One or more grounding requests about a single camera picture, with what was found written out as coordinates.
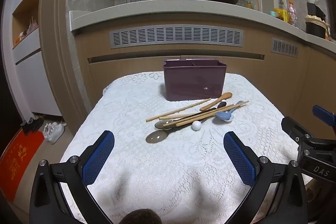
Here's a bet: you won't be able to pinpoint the red door mat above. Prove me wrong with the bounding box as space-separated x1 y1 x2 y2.
0 127 45 202

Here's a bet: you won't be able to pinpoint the stone kitchen countertop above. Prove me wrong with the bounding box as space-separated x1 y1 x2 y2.
70 0 336 50

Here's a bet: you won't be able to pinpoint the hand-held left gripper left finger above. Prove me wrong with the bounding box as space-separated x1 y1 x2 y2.
29 131 115 224

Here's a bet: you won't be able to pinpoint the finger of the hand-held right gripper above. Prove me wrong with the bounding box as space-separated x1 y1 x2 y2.
312 105 336 133
281 116 313 146

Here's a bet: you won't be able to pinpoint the wooden chopstick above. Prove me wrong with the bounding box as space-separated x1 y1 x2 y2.
168 104 235 127
159 112 202 120
175 101 250 127
146 98 212 123

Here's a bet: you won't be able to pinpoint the black pot with beige rim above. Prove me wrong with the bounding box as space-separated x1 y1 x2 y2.
304 15 330 39

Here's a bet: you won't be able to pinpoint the small grey vent grille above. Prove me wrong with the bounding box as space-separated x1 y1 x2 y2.
272 38 299 57

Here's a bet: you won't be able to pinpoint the grey slotted spoon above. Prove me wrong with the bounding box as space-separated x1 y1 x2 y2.
154 107 217 128

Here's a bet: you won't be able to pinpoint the small shelf ornaments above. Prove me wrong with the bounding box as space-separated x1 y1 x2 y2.
13 17 40 43

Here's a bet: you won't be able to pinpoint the blue plastic spoon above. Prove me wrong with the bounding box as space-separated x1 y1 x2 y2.
215 101 244 123

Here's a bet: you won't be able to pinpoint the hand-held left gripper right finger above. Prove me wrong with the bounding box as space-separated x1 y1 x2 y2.
224 131 307 224

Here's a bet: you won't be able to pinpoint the dark fuzzy object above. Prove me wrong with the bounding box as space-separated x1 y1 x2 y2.
123 209 163 224

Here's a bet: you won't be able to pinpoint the wooden kitchen cabinet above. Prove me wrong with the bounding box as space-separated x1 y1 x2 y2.
75 27 336 151

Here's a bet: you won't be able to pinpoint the black holder with white spoons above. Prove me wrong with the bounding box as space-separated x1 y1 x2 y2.
306 0 326 20

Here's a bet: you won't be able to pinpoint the clear plastic bottle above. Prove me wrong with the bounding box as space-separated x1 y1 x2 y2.
287 1 297 26

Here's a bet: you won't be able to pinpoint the wooden spoon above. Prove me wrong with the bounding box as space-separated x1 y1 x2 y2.
199 92 233 111

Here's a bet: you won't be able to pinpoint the purple plastic utensil holder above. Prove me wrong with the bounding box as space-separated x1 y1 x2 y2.
162 59 227 102

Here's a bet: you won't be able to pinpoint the white shelf cabinet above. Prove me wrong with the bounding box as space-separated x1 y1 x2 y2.
1 0 63 117

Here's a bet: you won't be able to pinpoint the white lace tablecloth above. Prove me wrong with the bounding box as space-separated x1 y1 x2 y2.
60 71 313 224

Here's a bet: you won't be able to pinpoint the white sneaker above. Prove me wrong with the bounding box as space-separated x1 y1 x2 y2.
49 122 66 145
43 123 59 139

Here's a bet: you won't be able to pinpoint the large grey vent grille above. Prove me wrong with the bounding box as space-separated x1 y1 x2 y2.
109 25 244 49

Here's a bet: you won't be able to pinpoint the black shoe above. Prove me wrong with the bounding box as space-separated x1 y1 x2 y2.
21 120 34 135
29 117 44 132

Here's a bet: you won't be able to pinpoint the dark brown spoon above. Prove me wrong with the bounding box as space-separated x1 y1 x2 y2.
202 101 228 115

